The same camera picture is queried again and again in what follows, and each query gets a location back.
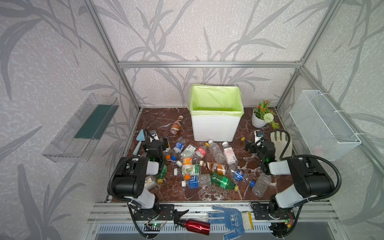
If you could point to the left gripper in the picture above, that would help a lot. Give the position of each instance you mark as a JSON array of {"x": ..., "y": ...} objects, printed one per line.
[{"x": 153, "y": 143}]

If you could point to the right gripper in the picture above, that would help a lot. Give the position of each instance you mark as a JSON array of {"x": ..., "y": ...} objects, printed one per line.
[{"x": 256, "y": 147}]

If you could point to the blue label pepsi bottle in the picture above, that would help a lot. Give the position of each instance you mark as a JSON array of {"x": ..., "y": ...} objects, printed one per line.
[{"x": 178, "y": 149}]

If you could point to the small green bottle yellow cap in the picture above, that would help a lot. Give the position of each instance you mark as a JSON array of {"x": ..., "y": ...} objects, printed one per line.
[{"x": 161, "y": 175}]

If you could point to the square green label bottle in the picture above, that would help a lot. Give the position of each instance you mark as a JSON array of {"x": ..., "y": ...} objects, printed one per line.
[{"x": 188, "y": 151}]

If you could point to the orange label clear bottle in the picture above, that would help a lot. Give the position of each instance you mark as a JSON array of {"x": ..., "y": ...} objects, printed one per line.
[{"x": 187, "y": 162}]

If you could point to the clear bottle white cap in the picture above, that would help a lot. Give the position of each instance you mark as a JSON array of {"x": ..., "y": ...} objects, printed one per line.
[
  {"x": 216, "y": 152},
  {"x": 261, "y": 185}
]

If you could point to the blue label water bottle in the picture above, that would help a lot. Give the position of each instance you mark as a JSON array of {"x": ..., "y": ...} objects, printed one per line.
[{"x": 198, "y": 181}]

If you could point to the green plastic bottle yellow cap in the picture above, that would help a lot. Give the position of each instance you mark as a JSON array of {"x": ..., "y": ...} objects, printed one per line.
[{"x": 223, "y": 182}]

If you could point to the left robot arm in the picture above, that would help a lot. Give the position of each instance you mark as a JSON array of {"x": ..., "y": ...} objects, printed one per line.
[{"x": 127, "y": 182}]

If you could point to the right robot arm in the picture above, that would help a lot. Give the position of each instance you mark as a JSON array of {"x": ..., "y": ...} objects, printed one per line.
[{"x": 314, "y": 178}]

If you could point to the white bin with green liner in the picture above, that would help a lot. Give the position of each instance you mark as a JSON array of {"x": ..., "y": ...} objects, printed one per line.
[{"x": 215, "y": 111}]

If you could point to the light blue spatula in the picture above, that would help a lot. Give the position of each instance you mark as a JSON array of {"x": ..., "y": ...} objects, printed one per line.
[{"x": 140, "y": 138}]

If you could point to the beige work glove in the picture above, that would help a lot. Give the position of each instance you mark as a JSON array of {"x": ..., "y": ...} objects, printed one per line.
[{"x": 280, "y": 140}]

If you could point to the square red text label bottle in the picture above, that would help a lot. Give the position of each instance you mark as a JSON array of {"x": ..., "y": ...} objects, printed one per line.
[{"x": 229, "y": 154}]

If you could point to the pepsi bottle blue cap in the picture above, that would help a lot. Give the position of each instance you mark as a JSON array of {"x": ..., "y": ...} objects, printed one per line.
[{"x": 240, "y": 175}]

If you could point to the potted plant white pot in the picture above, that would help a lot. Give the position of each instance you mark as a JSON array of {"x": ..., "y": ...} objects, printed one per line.
[{"x": 263, "y": 115}]

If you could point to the lime label white cap bottle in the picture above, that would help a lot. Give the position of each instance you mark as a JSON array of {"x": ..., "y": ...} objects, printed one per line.
[{"x": 193, "y": 170}]

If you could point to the red label yellow cap bottle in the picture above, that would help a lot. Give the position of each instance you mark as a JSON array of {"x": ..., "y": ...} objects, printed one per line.
[{"x": 202, "y": 151}]

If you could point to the brown label tea bottle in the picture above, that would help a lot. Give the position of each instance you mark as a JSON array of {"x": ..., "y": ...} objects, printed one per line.
[{"x": 214, "y": 167}]

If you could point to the yellow sponge pad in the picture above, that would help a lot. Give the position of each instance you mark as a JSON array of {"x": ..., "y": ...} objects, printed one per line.
[{"x": 247, "y": 221}]

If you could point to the blue dotted knit glove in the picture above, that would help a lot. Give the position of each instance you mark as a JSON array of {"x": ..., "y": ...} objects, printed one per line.
[{"x": 231, "y": 218}]

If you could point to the green circuit board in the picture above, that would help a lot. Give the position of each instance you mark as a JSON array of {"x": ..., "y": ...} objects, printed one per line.
[{"x": 155, "y": 226}]

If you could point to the red metal flask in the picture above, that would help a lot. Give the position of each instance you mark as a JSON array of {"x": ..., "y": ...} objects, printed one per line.
[{"x": 191, "y": 225}]

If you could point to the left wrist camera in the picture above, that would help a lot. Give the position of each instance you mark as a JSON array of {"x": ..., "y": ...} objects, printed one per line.
[{"x": 153, "y": 135}]

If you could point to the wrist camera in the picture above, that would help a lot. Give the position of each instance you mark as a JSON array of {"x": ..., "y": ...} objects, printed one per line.
[
  {"x": 153, "y": 135},
  {"x": 258, "y": 135}
]

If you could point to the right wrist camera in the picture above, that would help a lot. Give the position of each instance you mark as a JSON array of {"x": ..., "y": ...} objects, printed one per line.
[{"x": 258, "y": 135}]

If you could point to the white wire mesh basket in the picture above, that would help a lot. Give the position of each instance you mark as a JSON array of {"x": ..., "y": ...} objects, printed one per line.
[{"x": 324, "y": 130}]

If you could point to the clear acrylic wall shelf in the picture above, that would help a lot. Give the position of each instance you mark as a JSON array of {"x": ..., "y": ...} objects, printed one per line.
[{"x": 77, "y": 140}]

